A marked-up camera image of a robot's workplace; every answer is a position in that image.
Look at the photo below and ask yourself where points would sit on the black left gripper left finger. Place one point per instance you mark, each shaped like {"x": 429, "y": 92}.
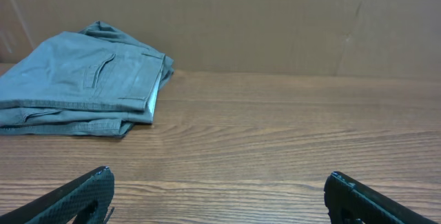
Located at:
{"x": 85, "y": 200}

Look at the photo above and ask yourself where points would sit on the folded grey trousers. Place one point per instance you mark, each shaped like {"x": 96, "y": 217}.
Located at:
{"x": 96, "y": 82}

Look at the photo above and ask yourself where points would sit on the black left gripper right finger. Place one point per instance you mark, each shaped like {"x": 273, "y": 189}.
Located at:
{"x": 351, "y": 202}

